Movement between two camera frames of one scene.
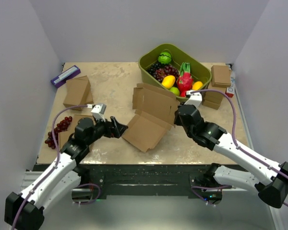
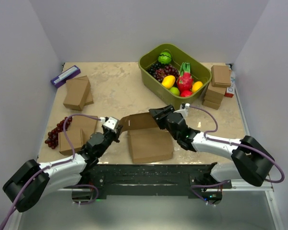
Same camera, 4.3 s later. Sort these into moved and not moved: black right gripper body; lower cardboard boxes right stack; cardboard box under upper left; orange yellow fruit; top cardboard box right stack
Moved: black right gripper body
Not moved: orange yellow fruit; cardboard box under upper left; lower cardboard boxes right stack; top cardboard box right stack
